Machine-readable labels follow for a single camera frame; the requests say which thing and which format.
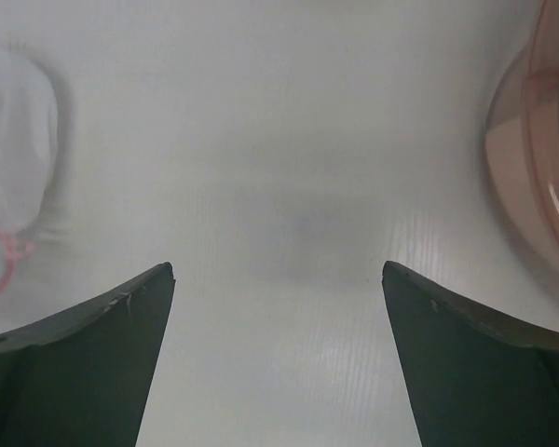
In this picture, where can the pink translucent plastic basket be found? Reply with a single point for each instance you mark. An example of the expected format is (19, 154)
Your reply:
(521, 147)

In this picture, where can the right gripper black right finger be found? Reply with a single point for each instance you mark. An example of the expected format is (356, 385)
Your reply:
(474, 376)

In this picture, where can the white mesh bag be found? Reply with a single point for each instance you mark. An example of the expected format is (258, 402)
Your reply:
(29, 119)

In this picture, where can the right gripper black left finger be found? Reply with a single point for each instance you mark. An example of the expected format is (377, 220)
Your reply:
(82, 376)

